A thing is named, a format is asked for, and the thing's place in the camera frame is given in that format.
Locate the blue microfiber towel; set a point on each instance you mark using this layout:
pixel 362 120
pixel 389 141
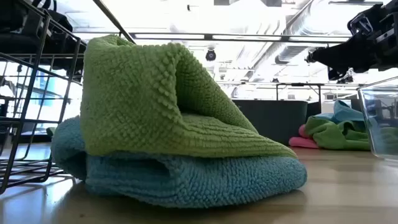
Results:
pixel 186 180
pixel 345 113

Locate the blue-grey plastic basket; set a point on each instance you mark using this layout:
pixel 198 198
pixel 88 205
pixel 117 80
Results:
pixel 270 121

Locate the black background table frame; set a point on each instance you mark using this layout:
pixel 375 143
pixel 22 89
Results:
pixel 298 84

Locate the black rig crossbar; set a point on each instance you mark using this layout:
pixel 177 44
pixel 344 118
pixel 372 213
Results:
pixel 208 37

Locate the pink microfiber towel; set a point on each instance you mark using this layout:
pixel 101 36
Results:
pixel 301 143

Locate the clear plastic bin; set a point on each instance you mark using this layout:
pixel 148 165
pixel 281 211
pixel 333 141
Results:
pixel 382 124

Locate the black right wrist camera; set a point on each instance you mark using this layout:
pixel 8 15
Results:
pixel 360 23

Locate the silver ventilation duct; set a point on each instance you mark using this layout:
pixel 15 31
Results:
pixel 292 53

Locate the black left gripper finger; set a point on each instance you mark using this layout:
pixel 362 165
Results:
pixel 70 54

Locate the black overhead camera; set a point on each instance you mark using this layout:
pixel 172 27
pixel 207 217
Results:
pixel 211 55

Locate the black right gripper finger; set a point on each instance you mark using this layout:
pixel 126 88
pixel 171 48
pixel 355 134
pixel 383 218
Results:
pixel 335 74
pixel 339 57

